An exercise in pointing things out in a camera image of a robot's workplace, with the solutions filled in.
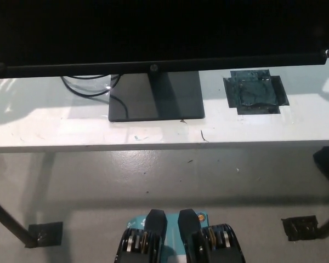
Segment black HP computer monitor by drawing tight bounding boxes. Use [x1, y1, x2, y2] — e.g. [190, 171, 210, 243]
[0, 0, 329, 123]

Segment black robot body teal tops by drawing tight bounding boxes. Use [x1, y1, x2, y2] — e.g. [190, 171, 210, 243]
[115, 208, 243, 263]

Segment black tape patch on table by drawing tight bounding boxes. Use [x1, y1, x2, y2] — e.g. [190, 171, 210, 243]
[222, 69, 290, 116]

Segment dark bulky object under table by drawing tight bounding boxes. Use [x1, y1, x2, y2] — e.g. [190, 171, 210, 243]
[313, 146, 329, 193]

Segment black monitor cable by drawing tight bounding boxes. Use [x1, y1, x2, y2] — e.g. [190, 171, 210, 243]
[60, 75, 127, 120]

